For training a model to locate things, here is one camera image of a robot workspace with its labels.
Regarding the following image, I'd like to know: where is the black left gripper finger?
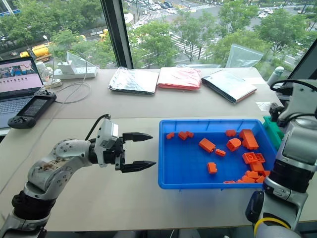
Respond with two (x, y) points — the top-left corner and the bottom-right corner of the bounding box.
(120, 160), (158, 174)
(122, 132), (154, 143)

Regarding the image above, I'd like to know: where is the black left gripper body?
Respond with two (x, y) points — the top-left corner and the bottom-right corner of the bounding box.
(103, 137), (127, 172)

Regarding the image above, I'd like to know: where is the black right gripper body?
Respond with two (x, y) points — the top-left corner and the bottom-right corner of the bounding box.
(269, 102), (285, 123)

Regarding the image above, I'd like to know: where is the large orange block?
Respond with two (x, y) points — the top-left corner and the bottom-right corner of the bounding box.
(199, 138), (216, 153)

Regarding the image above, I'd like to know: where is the green plastic bin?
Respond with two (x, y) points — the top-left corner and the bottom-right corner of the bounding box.
(262, 116), (285, 149)

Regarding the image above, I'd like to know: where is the clear tape piece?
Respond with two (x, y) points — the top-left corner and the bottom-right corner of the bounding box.
(256, 101), (273, 111)

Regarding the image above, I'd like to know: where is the white bottle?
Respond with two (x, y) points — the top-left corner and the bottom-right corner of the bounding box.
(266, 66), (285, 87)

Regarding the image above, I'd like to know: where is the blue plastic tray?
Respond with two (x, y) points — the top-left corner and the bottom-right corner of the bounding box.
(158, 119), (279, 191)

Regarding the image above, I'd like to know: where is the orange rounded plastic toy brick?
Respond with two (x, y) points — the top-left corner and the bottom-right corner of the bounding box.
(226, 138), (242, 152)

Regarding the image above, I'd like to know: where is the blue white packet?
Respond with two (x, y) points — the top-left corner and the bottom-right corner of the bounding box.
(201, 69), (258, 104)

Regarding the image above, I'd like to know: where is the silver packet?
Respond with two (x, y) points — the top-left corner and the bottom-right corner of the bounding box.
(108, 66), (160, 96)

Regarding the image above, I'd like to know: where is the clear zip bag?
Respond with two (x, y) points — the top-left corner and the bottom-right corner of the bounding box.
(225, 44), (264, 68)

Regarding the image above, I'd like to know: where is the red packet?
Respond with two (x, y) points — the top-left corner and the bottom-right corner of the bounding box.
(157, 67), (203, 91)

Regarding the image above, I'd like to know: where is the white power strip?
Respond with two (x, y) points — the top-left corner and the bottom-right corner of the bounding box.
(53, 66), (98, 79)

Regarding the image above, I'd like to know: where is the black handheld controller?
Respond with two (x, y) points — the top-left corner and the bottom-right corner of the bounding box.
(7, 89), (57, 129)

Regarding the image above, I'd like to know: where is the white charger plug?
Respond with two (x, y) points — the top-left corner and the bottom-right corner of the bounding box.
(57, 59), (74, 74)

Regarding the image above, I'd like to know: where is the grey laptop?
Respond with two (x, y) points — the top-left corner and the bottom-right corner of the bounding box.
(0, 56), (45, 129)

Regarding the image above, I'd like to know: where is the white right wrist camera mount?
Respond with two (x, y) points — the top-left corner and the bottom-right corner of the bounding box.
(277, 105), (297, 127)

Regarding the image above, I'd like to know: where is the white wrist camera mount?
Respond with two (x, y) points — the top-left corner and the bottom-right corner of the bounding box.
(95, 119), (119, 168)
(277, 105), (297, 127)

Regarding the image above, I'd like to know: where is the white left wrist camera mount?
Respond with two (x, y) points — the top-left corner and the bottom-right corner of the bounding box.
(95, 119), (119, 168)

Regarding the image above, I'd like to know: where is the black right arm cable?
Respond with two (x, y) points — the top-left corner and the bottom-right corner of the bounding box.
(269, 78), (317, 119)

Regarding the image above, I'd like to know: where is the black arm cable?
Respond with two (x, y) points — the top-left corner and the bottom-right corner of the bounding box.
(85, 114), (111, 141)
(269, 78), (317, 119)

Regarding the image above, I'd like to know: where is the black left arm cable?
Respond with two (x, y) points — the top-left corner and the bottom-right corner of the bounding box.
(85, 114), (111, 141)

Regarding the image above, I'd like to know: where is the black slanted window frame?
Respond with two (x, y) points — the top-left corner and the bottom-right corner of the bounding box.
(284, 46), (317, 82)

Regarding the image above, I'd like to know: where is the white cable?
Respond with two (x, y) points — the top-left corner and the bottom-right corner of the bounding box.
(43, 48), (92, 104)

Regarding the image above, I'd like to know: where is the black window post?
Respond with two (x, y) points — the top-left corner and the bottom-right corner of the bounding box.
(100, 0), (134, 69)

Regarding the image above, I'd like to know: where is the yellow cable loop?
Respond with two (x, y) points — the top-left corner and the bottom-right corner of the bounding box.
(254, 217), (292, 238)

